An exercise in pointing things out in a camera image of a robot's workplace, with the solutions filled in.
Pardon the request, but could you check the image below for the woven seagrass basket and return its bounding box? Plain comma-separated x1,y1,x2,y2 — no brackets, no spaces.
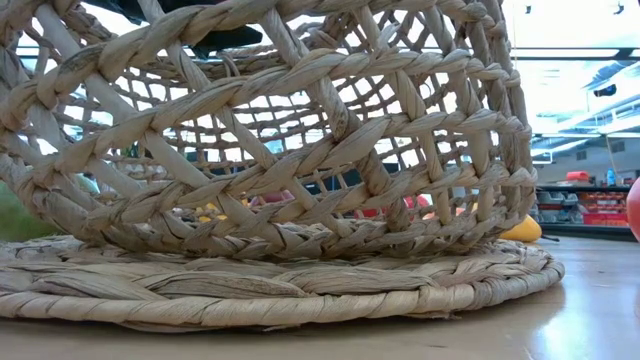
0,0,567,334

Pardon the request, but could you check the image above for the yellow bell pepper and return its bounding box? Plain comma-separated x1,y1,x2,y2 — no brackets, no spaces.
194,202,229,224

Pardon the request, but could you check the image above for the green pear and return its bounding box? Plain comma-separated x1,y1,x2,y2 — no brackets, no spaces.
0,180,60,242

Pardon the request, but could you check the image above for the yellow lemon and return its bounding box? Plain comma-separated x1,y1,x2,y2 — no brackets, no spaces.
499,214,543,244

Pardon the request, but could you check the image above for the bright red round fruit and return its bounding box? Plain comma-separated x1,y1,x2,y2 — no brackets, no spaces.
625,175,640,242

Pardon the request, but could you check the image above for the dark shelf unit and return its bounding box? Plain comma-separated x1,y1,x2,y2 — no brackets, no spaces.
534,184,635,229

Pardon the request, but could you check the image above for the red storage bin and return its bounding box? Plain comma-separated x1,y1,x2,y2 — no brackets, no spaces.
582,213,630,226

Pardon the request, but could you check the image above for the black aluminium table frame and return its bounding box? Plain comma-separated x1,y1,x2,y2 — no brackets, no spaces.
541,222,638,244

